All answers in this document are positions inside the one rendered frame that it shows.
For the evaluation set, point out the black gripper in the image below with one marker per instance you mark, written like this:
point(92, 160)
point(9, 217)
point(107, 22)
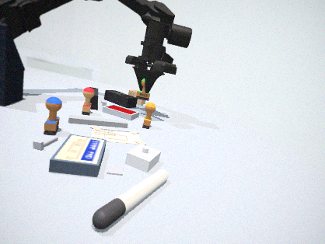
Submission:
point(151, 53)

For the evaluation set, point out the beige cube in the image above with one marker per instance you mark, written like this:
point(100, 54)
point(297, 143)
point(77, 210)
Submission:
point(134, 94)

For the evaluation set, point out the red ink pad in grey tin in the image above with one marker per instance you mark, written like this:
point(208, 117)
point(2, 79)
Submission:
point(121, 112)

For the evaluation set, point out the white square box with small button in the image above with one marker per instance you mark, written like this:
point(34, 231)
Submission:
point(142, 157)

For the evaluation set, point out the pass rubber stamp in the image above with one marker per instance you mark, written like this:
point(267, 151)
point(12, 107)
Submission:
point(143, 95)

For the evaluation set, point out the wooden stamp with red top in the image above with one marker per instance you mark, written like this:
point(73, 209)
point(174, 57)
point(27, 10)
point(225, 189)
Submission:
point(88, 94)

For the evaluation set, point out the yellow rubber stamp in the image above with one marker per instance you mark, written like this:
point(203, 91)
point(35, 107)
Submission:
point(150, 108)

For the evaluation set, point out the wooden rubber stamp with blue top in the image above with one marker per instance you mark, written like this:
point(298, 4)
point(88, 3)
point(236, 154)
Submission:
point(51, 125)

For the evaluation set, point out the grey flat bar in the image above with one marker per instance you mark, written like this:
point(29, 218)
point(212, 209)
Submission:
point(73, 119)

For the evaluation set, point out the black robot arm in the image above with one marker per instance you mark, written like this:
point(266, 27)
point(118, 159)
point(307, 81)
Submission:
point(22, 16)

